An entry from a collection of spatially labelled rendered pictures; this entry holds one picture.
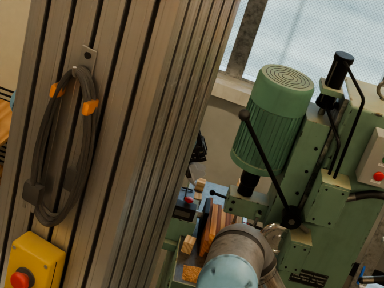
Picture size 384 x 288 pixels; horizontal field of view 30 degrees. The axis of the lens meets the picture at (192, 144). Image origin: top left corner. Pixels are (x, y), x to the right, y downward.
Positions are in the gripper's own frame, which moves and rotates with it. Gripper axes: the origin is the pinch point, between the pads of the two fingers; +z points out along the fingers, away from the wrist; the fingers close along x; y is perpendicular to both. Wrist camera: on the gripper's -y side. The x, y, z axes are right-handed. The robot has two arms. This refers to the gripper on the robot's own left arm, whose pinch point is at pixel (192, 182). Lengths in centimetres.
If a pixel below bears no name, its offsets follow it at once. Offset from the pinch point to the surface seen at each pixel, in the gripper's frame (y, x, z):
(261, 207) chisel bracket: 19.4, 0.8, 14.6
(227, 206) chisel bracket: 8.6, 1.0, 11.7
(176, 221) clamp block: -8.1, -3.5, 11.2
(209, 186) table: -0.9, 29.9, 20.5
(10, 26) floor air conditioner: -91, 126, -30
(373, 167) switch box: 56, -14, -2
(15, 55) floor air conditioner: -94, 125, -16
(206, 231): 1.4, -7.2, 14.6
